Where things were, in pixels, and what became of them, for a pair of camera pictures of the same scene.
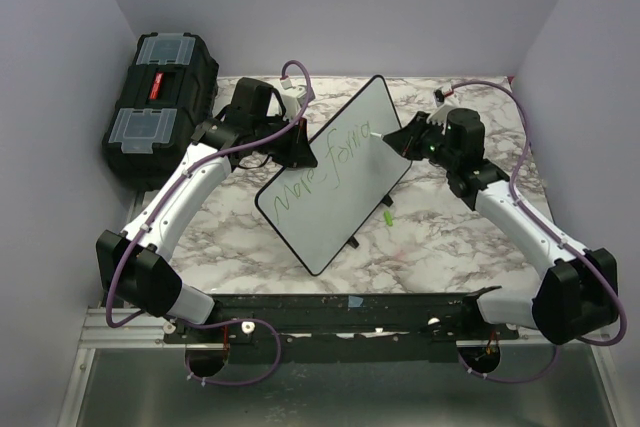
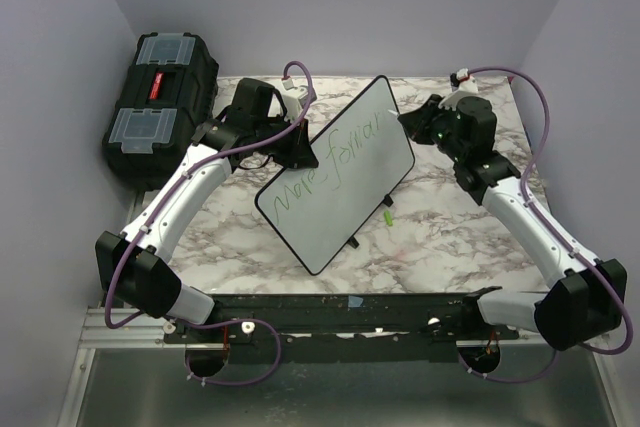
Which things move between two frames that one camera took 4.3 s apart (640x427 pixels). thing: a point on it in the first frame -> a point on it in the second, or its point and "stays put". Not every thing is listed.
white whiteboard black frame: x=316 y=210 stays put
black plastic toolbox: x=168 y=89 stays put
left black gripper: x=300 y=153 stays put
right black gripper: x=405 y=140 -> x=415 y=121
